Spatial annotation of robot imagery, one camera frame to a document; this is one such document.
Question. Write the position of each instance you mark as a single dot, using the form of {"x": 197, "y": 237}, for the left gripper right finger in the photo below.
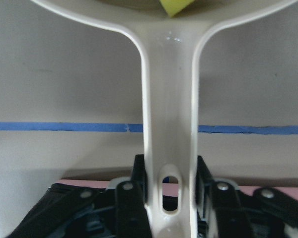
{"x": 220, "y": 214}

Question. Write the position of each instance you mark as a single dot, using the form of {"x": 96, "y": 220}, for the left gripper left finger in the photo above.
{"x": 131, "y": 218}

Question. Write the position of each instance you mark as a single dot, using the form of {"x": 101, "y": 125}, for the white plastic dustpan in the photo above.
{"x": 170, "y": 50}

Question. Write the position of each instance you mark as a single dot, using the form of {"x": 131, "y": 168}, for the yellow sponge wedge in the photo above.
{"x": 173, "y": 7}

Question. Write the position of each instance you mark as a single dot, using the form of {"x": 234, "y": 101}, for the left black-lined pink bin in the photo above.
{"x": 78, "y": 212}

